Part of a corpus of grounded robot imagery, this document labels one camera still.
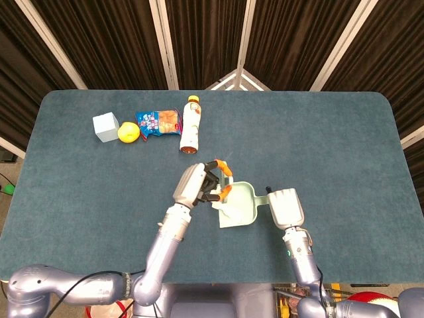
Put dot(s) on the white cube box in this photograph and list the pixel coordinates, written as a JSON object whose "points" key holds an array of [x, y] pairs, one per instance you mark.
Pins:
{"points": [[105, 129]]}

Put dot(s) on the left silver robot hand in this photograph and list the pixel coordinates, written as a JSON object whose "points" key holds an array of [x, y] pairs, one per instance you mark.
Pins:
{"points": [[187, 185]]}

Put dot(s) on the white screen frame post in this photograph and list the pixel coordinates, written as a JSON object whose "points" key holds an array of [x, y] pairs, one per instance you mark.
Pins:
{"points": [[162, 39], [341, 43], [245, 36], [11, 147], [49, 43], [412, 138]]}

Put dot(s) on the white screen base foot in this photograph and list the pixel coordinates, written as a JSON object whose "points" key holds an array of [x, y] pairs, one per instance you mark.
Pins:
{"points": [[237, 79]]}

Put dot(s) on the red and white round object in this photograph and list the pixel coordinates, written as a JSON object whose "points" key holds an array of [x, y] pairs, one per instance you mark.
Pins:
{"points": [[367, 296]]}

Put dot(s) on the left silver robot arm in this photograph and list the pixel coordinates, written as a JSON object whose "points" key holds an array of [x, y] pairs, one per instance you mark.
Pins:
{"points": [[165, 245]]}

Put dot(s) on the blue snack bag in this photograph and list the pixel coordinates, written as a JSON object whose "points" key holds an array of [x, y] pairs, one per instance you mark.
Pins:
{"points": [[159, 122]]}

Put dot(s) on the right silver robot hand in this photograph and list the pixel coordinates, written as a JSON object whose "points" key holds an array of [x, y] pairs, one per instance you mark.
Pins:
{"points": [[286, 208]]}

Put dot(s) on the green small object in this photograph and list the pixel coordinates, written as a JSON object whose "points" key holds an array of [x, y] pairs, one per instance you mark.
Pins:
{"points": [[7, 189]]}

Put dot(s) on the light green plastic dustpan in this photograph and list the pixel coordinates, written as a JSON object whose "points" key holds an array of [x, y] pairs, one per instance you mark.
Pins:
{"points": [[246, 205]]}

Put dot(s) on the red rimmed white bucket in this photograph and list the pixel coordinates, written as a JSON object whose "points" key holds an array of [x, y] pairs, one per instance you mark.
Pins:
{"points": [[106, 313]]}

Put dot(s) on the brown pleated curtain panel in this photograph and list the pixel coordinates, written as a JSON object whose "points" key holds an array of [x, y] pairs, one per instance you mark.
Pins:
{"points": [[109, 43], [20, 83], [397, 66], [291, 39], [205, 39]]}

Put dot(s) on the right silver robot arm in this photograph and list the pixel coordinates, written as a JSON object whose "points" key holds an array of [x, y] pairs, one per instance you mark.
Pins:
{"points": [[301, 261]]}

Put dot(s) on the white drink bottle yellow cap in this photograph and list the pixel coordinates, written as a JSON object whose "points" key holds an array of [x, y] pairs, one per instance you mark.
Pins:
{"points": [[190, 126]]}

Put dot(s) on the yellow round fruit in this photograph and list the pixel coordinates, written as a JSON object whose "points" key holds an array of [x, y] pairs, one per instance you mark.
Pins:
{"points": [[128, 132]]}

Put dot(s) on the white paper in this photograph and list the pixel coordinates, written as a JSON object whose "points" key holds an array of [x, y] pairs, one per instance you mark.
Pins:
{"points": [[232, 212]]}

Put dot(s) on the silver robot torso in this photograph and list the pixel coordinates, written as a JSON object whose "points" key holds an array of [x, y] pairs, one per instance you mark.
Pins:
{"points": [[205, 301]]}

